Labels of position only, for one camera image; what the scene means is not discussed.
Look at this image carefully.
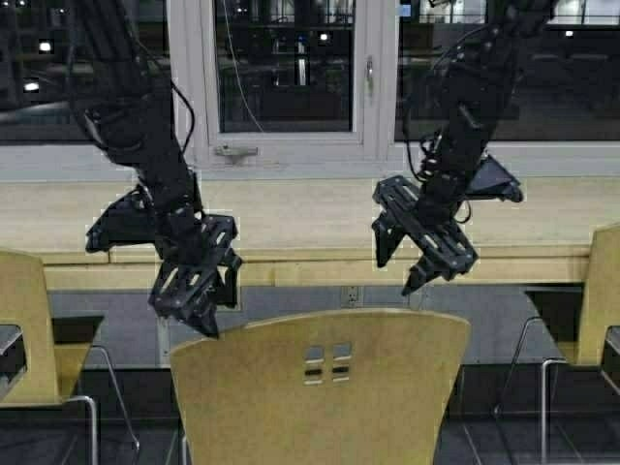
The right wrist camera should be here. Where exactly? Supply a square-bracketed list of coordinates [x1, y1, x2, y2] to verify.
[466, 155, 524, 203]

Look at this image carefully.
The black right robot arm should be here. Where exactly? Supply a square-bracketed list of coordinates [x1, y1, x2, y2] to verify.
[372, 1, 556, 295]

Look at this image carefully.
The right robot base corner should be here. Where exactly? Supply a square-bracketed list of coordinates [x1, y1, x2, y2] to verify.
[601, 325, 619, 393]

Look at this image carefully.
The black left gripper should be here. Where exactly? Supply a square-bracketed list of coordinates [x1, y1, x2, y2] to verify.
[148, 214, 242, 338]

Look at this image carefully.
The wall power outlet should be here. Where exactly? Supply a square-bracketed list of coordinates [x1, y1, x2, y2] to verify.
[341, 286, 363, 308]

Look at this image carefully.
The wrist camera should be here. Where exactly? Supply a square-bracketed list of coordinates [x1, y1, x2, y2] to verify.
[466, 155, 524, 203]
[85, 185, 156, 253]

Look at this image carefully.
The white window handle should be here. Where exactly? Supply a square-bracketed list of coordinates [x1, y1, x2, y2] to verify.
[365, 55, 374, 98]

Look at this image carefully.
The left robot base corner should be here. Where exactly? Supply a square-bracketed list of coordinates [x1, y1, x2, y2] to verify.
[1, 324, 27, 399]

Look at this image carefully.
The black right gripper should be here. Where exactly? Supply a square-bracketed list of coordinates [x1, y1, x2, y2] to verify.
[371, 175, 478, 296]

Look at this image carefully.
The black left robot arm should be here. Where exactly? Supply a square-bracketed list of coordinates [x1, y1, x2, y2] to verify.
[66, 1, 242, 338]

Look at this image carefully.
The long wooden counter table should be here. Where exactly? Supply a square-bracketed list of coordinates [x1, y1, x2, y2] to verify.
[1, 177, 619, 291]

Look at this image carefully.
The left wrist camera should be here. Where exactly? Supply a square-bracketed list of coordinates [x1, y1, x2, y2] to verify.
[85, 185, 156, 253]

